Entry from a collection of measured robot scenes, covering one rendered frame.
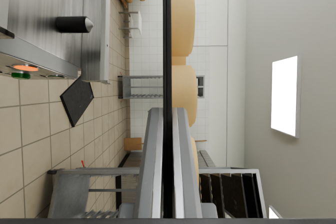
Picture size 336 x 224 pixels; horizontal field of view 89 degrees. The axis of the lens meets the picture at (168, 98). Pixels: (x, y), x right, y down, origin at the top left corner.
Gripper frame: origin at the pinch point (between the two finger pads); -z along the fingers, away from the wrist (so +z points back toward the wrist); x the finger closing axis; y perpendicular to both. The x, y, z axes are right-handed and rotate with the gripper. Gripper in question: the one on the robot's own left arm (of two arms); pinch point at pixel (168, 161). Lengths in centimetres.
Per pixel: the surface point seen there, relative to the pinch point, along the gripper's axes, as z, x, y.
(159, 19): -445, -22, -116
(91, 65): -33.9, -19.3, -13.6
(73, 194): -62, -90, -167
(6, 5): -14.3, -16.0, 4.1
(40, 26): -26.1, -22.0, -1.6
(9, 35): -11.8, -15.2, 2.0
